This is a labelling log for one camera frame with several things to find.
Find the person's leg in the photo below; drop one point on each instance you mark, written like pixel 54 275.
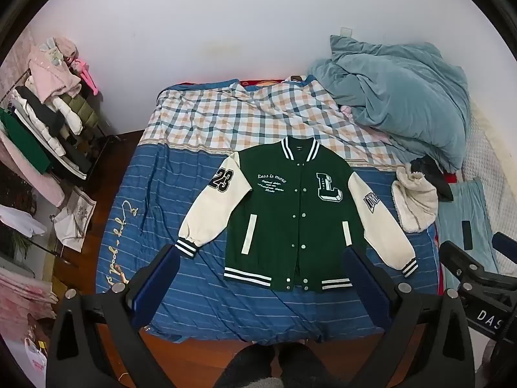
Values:
pixel 307 365
pixel 246 365

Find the pink fluffy coat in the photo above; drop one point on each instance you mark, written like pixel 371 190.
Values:
pixel 52 68

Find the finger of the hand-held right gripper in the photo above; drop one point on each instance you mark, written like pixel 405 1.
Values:
pixel 505 244
pixel 464 264

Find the pink patterned cloth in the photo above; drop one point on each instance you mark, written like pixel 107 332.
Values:
pixel 24 291

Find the person's right leg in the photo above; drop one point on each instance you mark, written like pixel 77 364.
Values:
pixel 307 365

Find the light blue cloth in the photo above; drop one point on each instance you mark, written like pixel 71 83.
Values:
pixel 452 214

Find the green and cream varsity jacket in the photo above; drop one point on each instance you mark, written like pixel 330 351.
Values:
pixel 299 210

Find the bright pink hanger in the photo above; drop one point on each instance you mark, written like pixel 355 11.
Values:
pixel 87 74

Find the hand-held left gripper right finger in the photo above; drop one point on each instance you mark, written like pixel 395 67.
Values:
pixel 365 283

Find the black phone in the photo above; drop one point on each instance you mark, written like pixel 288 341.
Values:
pixel 466 234

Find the white floral cloth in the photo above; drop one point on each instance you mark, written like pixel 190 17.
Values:
pixel 74 218

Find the teal duvet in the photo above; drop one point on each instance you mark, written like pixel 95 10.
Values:
pixel 400 97

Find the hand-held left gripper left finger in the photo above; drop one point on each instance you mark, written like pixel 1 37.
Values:
pixel 155 287

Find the black striped clothes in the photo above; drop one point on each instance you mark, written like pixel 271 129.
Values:
pixel 80 153

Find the blue striped checked bed sheet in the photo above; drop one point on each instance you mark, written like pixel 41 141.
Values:
pixel 202 178

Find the white folded garment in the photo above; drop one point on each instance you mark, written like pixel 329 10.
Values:
pixel 20 220

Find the white fleece garment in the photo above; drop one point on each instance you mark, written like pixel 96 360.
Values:
pixel 416 204

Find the white quilted cover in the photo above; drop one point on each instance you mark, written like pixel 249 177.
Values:
pixel 488 149

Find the white wall socket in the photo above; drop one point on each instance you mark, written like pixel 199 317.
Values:
pixel 346 31

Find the person's left leg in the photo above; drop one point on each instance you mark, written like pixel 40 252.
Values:
pixel 246 365

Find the olive puffer vest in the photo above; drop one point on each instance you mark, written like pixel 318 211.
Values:
pixel 78 109

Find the pale pink garment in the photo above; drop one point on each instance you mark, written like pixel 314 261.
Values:
pixel 28 180

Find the black garment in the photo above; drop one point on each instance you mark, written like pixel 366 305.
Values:
pixel 430 173

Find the white plastic bag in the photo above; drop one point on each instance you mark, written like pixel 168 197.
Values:
pixel 35 357

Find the dark green garment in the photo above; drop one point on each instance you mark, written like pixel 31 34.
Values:
pixel 24 141

